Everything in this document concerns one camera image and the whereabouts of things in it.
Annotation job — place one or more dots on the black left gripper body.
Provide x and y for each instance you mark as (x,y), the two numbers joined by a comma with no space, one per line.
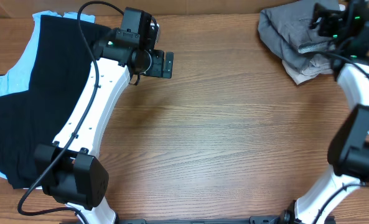
(152,64)

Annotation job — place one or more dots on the black garment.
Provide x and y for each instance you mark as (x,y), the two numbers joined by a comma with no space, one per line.
(36,116)

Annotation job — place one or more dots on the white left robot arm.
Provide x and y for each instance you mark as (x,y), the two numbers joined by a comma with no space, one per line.
(78,180)

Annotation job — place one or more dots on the light blue shirt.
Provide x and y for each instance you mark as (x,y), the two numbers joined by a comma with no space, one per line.
(17,78)

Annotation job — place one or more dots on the grey shorts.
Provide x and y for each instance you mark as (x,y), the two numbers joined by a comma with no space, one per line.
(270,23)

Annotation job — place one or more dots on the folded beige shorts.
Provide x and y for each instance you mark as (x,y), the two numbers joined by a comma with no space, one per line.
(299,59)

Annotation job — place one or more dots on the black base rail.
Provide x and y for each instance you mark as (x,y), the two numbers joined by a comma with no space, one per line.
(199,221)

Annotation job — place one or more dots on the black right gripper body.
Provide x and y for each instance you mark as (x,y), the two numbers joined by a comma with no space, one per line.
(331,25)

